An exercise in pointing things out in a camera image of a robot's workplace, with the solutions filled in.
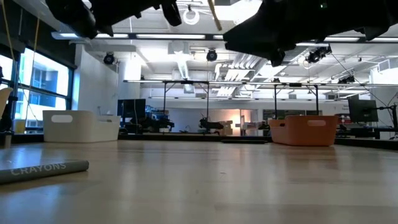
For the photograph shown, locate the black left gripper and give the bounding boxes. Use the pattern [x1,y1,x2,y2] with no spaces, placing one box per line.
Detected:
[93,0,183,35]

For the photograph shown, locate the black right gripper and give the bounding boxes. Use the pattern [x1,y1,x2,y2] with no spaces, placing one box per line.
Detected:
[223,0,315,68]

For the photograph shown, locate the yellow pencil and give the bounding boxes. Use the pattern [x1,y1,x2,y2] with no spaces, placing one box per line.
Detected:
[207,0,223,32]

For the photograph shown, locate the white plastic bin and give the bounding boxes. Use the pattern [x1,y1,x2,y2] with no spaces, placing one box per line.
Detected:
[42,110,122,144]

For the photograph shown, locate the ceiling light strip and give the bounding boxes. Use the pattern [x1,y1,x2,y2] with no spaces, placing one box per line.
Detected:
[136,33,206,40]

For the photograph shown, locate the orange plastic bin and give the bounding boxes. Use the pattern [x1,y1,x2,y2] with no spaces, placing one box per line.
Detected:
[269,115,339,147]

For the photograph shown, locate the cardboard boxes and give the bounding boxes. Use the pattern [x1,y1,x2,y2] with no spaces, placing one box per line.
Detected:
[217,119,234,136]

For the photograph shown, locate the black monitor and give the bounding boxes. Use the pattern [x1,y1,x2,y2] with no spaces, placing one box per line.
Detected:
[347,98,379,123]
[117,98,147,118]

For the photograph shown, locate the black desk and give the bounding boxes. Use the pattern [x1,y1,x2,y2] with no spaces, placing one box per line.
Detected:
[337,126,398,140]

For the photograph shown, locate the yellow container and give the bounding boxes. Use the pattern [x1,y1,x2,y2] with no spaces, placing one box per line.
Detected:
[14,119,27,134]

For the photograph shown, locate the blue-grey crayon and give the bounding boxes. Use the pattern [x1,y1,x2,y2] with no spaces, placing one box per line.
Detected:
[0,160,90,185]

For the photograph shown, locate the small cup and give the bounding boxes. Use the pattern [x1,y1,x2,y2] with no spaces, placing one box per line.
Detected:
[2,130,13,147]

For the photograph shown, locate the white ring light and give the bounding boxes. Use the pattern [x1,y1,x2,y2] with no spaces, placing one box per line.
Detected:
[182,7,200,26]

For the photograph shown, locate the black ceiling camera cluster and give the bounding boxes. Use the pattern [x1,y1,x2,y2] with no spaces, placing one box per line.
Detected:
[305,45,333,65]

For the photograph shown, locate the black gantry frame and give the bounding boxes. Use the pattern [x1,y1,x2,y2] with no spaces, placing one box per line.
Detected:
[273,83,320,121]
[162,80,210,133]

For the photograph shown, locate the black aluminium frame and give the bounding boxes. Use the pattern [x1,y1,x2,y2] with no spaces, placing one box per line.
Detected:
[12,132,398,151]

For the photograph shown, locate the window with black frame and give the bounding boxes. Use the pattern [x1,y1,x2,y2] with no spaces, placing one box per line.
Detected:
[0,46,74,131]

